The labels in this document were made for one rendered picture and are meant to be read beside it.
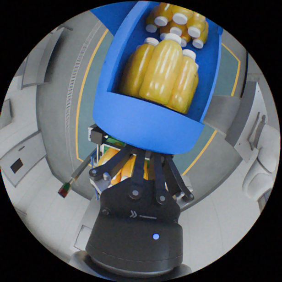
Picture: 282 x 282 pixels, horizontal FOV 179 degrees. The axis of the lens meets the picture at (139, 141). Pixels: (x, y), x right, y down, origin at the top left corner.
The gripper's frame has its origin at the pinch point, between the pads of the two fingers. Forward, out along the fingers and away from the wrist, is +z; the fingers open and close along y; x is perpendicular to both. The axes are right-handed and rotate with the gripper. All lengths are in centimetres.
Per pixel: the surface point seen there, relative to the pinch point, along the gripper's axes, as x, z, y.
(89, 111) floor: -37, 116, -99
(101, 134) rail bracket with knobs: -11.6, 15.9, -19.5
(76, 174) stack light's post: -47, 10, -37
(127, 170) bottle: -25.0, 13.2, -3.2
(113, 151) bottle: -18.9, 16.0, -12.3
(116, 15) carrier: 66, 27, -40
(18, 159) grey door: -186, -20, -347
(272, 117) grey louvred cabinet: 77, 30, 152
